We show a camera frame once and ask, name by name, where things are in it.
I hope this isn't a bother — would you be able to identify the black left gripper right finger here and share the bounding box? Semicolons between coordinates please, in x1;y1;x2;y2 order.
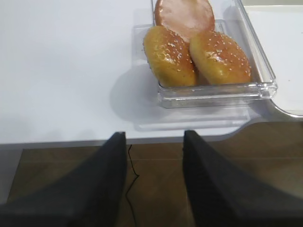
183;130;303;227

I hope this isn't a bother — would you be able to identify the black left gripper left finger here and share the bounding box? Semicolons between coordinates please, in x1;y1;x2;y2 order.
0;132;126;227

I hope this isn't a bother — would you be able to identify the clear plastic bun container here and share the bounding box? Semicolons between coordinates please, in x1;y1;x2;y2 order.
133;0;278;131

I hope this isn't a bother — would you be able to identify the right sesame bun top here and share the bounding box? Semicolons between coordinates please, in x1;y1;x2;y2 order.
189;30;252;85

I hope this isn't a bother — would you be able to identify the sesame bun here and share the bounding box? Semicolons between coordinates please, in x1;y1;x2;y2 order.
189;30;252;85
143;26;198;87

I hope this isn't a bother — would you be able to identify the left sesame bun top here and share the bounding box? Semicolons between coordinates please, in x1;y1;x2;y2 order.
143;26;198;87

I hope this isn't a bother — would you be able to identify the white metal tray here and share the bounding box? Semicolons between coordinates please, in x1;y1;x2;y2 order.
242;0;303;117

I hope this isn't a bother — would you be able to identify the smooth bun bottom in container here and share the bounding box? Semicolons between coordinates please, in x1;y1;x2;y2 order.
154;0;215;43

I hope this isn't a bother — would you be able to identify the thin black cable on floor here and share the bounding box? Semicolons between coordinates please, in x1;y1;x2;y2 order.
125;144;140;227

